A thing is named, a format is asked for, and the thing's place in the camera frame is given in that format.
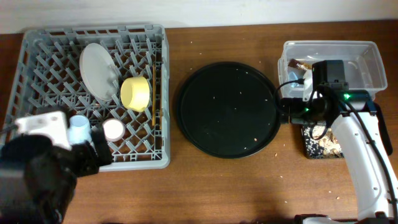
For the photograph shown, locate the grey round plate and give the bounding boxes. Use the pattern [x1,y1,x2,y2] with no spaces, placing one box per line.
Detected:
[79,43,119,101]

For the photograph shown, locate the black rectangular waste tray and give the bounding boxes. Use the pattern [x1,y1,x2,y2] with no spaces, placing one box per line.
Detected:
[300,102,393,160]

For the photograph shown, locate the grey plastic dishwasher rack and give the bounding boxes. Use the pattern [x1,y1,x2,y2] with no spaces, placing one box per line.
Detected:
[3,24,171,172]

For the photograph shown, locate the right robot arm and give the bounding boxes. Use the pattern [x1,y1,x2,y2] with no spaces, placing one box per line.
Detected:
[274,59,397,223]

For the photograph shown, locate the yellow bowl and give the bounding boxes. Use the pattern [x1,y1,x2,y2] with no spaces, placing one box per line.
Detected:
[120,77,150,112]

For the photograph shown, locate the pink plastic cup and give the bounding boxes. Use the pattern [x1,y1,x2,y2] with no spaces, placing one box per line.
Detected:
[102,118,125,142]

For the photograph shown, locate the light blue plastic cup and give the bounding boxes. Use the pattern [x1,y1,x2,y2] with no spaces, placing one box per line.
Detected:
[68,115,91,145]

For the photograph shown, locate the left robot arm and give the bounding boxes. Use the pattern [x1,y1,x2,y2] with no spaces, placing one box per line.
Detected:
[1,129,113,223]

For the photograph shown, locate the wooden chopstick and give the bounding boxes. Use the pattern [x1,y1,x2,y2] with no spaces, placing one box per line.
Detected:
[152,63,156,127]
[159,68,163,130]

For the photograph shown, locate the clear plastic waste bin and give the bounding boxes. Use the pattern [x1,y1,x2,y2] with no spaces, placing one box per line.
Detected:
[278,40,387,99]

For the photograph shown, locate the round black serving tray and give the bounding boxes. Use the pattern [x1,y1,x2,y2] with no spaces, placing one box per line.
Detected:
[175,62,280,159]

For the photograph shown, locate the food scraps pile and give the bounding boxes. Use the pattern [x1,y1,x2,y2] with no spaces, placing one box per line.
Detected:
[302,125,343,159]

